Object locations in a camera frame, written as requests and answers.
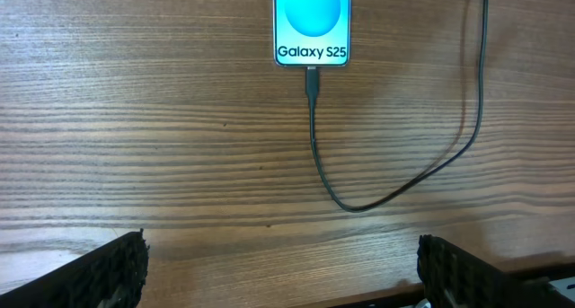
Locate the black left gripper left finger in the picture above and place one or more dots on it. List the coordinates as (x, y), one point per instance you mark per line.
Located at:
(111, 276)

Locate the blue smartphone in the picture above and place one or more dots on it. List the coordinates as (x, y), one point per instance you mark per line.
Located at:
(311, 32)

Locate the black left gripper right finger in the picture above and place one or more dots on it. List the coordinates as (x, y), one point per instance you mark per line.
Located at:
(452, 277)

